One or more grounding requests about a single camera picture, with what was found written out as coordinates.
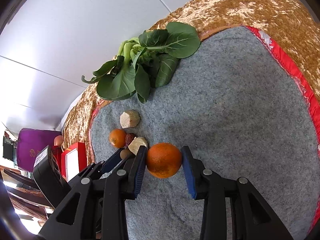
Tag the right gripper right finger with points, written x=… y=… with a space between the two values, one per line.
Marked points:
x=252 y=216

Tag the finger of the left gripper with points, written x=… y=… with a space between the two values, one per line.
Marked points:
x=116 y=168
x=95 y=171

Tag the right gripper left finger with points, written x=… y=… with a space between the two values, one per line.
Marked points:
x=112 y=195

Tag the small orange mandarin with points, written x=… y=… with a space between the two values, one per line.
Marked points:
x=117 y=138

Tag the large orange mandarin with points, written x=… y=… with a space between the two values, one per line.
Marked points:
x=163 y=160

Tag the red white gift box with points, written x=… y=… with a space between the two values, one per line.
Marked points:
x=73 y=160

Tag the red cloth bag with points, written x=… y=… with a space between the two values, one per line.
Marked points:
x=57 y=153

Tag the dark wooden chair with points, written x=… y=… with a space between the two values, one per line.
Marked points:
x=25 y=195

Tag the peach coloured fruit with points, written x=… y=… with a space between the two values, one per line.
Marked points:
x=58 y=141

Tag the purple bag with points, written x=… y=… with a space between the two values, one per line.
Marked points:
x=30 y=143

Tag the green bok choy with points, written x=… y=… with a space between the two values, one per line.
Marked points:
x=145 y=62

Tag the grey felt mat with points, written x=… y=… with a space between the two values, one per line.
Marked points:
x=225 y=129

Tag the golden velvet tablecloth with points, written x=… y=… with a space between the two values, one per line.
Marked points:
x=287 y=22

